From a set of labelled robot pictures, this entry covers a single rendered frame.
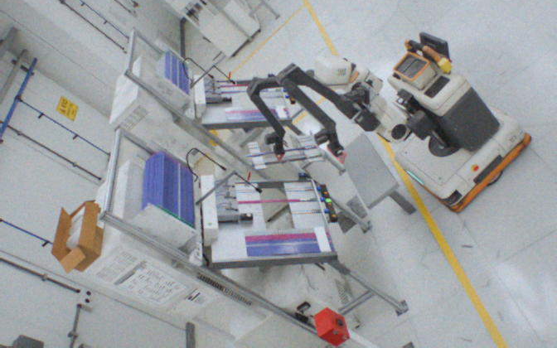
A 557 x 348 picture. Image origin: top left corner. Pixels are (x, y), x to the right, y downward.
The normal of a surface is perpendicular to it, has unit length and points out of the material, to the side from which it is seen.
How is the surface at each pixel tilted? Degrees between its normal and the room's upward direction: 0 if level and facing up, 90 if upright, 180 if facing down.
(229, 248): 48
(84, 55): 90
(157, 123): 90
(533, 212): 0
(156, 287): 92
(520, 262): 0
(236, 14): 90
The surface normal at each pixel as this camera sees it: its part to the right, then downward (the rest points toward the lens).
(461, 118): 0.33, 0.45
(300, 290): -0.66, -0.52
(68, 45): 0.16, 0.61
